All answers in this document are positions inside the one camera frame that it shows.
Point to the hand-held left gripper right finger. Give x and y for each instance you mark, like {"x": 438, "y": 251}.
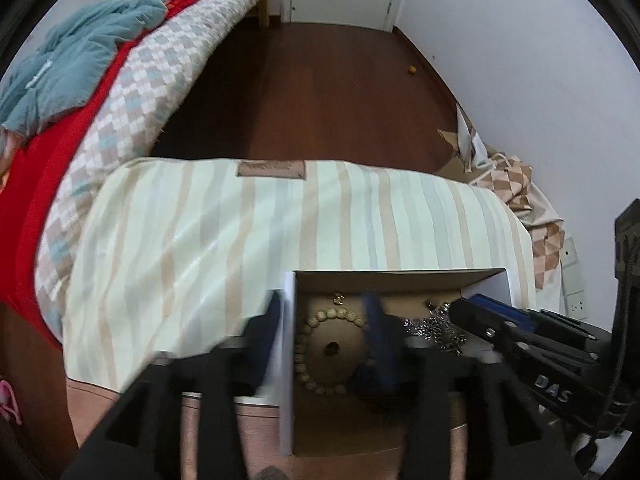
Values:
{"x": 377, "y": 330}

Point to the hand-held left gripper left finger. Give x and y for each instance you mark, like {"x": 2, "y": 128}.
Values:
{"x": 262, "y": 335}

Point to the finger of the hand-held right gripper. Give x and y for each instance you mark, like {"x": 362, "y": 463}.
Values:
{"x": 495, "y": 304}
{"x": 480, "y": 320}

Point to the small earring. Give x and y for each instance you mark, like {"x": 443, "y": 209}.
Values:
{"x": 339, "y": 300}

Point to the white cardboard box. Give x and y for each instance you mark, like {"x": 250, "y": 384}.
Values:
{"x": 345, "y": 435}

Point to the white cloth bag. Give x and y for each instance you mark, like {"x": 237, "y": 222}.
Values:
{"x": 549, "y": 212}

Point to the pink and striped table cloth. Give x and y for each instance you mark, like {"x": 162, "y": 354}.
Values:
{"x": 175, "y": 260}

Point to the beige checkered cloth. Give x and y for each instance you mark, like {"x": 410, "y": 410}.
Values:
{"x": 515, "y": 180}

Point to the pink fabric item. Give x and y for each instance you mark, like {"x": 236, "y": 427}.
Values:
{"x": 7, "y": 400}

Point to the checkered bed sheet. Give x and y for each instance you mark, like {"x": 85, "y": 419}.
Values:
{"x": 150, "y": 85}

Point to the teal quilt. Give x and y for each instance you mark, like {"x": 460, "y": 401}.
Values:
{"x": 75, "y": 60}

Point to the white wall socket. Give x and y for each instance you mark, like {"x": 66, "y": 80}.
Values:
{"x": 575, "y": 300}

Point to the wooden bed frame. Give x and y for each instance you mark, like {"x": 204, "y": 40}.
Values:
{"x": 264, "y": 12}

